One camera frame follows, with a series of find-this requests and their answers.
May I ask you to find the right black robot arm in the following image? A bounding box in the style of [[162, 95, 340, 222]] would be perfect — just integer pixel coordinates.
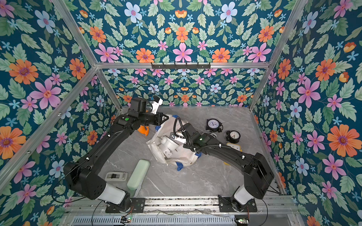
[[173, 116, 274, 205]]

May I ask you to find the pale green oblong case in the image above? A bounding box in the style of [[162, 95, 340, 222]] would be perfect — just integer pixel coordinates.
[[127, 159, 150, 191]]

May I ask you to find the white twin-bell alarm clock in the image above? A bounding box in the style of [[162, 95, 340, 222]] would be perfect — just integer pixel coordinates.
[[158, 136, 182, 159]]

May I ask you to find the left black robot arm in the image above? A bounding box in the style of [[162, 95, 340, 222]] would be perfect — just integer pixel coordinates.
[[64, 97, 169, 212]]

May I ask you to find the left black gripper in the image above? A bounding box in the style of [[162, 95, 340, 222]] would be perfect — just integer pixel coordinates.
[[137, 111, 170, 126]]

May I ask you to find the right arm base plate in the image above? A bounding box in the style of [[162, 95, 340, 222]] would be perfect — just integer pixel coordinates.
[[217, 195, 257, 213]]

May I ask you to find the yellow square alarm clock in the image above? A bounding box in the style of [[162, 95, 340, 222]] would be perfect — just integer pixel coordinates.
[[227, 143, 242, 152]]

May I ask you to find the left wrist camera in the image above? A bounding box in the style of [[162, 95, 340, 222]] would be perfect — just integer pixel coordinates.
[[151, 96, 163, 115]]

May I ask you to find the white canvas tote bag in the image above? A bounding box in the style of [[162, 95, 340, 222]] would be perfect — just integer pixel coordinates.
[[146, 115, 202, 171]]

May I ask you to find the aluminium front rail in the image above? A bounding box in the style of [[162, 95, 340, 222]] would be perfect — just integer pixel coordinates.
[[66, 195, 299, 215]]

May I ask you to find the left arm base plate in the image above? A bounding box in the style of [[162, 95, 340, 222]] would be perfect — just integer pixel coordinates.
[[105, 198, 146, 214]]

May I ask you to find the white wall light switch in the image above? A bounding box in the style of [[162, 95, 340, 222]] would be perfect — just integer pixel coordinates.
[[105, 171, 128, 182]]

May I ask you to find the black hook rail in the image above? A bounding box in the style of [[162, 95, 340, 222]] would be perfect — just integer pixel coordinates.
[[151, 63, 211, 70]]

